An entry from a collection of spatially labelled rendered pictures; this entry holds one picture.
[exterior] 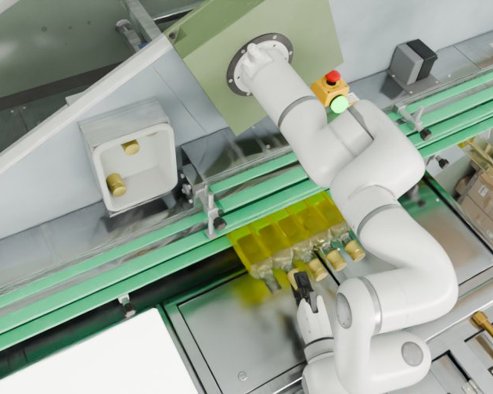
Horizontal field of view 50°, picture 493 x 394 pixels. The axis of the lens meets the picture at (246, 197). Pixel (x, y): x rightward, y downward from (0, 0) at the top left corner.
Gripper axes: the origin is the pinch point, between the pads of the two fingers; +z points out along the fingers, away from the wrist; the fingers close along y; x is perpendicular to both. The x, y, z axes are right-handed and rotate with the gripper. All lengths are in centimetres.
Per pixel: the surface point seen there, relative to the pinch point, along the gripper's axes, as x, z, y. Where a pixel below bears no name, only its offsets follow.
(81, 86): 49, 95, -15
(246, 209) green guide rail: 9.0, 19.5, 6.5
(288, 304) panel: 1.1, 0.8, -12.5
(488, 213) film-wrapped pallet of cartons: -260, 153, -262
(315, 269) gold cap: -4.4, 2.4, 1.6
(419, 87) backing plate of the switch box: -45, 44, 16
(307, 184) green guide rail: -8.2, 23.9, 6.5
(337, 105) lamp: -18.2, 37.0, 20.5
